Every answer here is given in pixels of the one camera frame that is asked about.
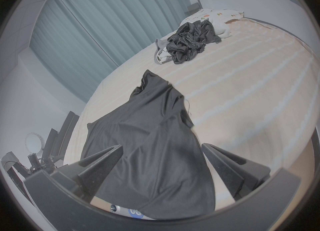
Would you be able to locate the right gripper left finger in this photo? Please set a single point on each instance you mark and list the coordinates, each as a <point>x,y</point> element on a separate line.
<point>100,167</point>

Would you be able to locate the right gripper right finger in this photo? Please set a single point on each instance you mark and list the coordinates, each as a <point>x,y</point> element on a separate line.
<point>225,164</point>

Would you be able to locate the black T-shirt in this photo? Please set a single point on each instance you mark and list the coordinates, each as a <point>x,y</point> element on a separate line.
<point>155,149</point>

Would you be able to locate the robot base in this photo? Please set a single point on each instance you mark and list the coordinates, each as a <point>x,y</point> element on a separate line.
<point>135,212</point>

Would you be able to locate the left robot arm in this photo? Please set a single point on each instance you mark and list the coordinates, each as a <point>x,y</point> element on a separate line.
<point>33,161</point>

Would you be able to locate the bed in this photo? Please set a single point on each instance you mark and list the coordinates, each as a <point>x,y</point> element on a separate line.
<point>237,87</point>

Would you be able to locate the pile of clothes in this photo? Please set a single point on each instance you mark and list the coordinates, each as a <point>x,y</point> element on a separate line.
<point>190,42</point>

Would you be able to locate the round white framed mirror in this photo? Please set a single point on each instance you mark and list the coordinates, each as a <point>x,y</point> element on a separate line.
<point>34,142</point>

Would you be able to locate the blue-green curtain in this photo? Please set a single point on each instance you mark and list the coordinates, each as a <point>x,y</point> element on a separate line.
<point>65,57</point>
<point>125,12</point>

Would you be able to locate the white printed pillow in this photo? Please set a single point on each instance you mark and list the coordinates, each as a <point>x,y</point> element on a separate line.
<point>222,14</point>

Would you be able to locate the grey bedside table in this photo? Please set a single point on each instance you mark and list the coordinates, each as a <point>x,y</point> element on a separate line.
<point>193,8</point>

